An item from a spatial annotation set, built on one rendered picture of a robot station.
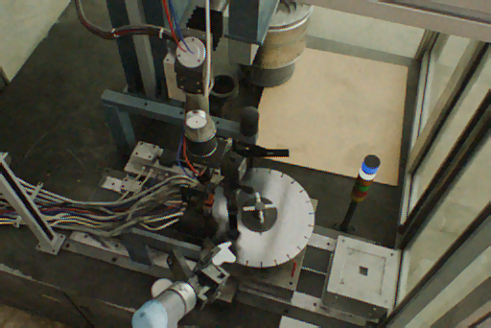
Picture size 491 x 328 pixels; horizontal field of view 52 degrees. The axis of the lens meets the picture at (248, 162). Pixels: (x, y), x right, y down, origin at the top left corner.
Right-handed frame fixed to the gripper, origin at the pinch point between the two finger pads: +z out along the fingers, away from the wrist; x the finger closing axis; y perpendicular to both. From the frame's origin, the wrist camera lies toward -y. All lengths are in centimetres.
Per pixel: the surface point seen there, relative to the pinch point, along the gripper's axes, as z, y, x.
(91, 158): 21, -67, -15
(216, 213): 11.2, -10.4, 2.9
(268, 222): 16.1, 4.1, 7.4
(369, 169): 22.8, 21.4, 34.9
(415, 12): -63, 28, 82
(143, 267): 4.3, -23.7, -25.2
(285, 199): 24.6, 3.6, 11.9
